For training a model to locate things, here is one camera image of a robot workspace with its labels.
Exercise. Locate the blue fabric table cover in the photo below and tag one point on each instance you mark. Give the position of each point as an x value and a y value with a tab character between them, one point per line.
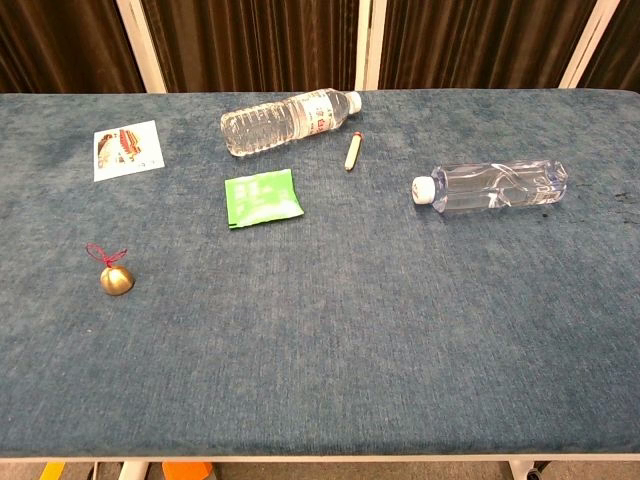
320	325

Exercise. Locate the green sachet packet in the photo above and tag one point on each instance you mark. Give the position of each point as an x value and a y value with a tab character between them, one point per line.
262	197

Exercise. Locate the white photo card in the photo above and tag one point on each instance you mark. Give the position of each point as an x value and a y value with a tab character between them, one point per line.
127	150

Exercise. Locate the white table frame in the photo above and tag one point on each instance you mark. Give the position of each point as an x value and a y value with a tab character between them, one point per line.
320	458

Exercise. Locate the cream pencil with red cap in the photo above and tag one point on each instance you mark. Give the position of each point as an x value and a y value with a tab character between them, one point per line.
353	151

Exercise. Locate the labelled clear water bottle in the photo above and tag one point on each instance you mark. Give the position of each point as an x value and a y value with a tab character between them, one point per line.
280	122

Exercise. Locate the square unlabelled clear water bottle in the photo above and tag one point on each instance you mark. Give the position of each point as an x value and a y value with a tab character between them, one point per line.
495	187

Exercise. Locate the white screen frame post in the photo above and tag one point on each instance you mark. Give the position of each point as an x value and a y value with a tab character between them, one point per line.
370	45
142	47
586	45

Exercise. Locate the orange block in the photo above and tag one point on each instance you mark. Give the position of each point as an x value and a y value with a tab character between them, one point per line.
186	471

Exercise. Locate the brown curtain panel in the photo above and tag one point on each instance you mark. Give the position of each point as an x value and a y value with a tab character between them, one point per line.
255	45
617	45
480	42
60	45

